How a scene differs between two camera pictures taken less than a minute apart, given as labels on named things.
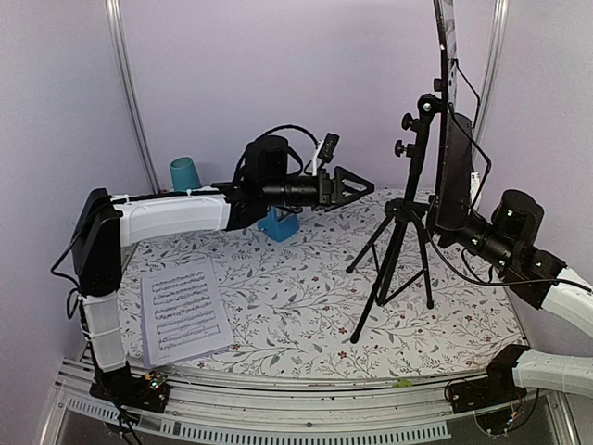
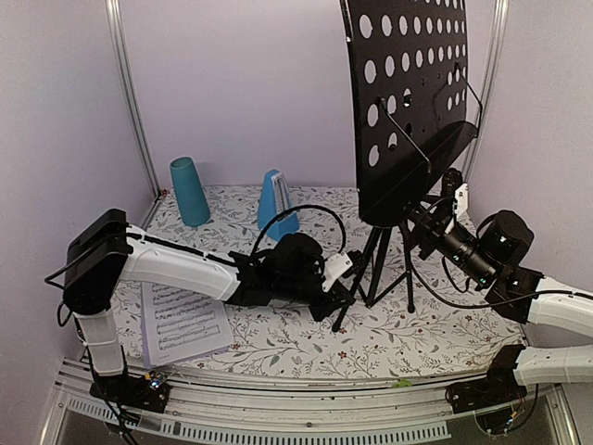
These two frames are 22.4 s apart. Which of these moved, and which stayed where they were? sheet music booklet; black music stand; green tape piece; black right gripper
Moved: black right gripper; black music stand
Stayed: sheet music booklet; green tape piece
